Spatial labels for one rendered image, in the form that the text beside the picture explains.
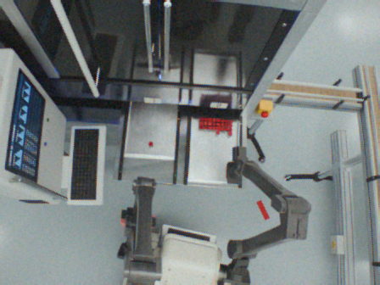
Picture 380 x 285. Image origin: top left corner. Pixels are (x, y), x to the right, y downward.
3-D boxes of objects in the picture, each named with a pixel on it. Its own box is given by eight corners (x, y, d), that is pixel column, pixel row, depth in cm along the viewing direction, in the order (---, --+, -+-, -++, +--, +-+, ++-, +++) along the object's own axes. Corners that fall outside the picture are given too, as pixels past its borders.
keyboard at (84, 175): (75, 129, 184) (74, 127, 182) (99, 129, 185) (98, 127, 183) (70, 199, 173) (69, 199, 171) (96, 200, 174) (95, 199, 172)
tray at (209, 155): (191, 119, 182) (192, 116, 179) (237, 123, 183) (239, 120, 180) (187, 180, 172) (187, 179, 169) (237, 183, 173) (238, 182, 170)
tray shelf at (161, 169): (123, 97, 186) (122, 95, 184) (245, 105, 189) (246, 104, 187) (113, 181, 172) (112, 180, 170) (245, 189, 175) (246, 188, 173)
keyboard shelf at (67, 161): (58, 126, 187) (58, 125, 184) (106, 126, 189) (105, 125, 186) (53, 204, 174) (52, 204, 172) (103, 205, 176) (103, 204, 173)
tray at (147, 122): (131, 96, 184) (131, 93, 181) (177, 98, 185) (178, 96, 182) (125, 154, 174) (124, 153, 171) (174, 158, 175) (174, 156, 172)
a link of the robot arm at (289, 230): (288, 239, 92) (316, 239, 95) (283, 194, 98) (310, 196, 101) (227, 260, 130) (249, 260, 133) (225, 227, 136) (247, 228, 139)
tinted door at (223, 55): (160, 81, 151) (159, -8, 95) (253, 88, 153) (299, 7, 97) (160, 82, 151) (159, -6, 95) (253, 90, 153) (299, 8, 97)
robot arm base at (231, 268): (220, 281, 128) (249, 287, 128) (226, 266, 125) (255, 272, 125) (220, 267, 136) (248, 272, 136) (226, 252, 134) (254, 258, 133)
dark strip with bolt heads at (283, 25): (234, 106, 173) (285, 8, 97) (243, 107, 173) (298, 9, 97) (234, 108, 172) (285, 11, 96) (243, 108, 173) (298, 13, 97)
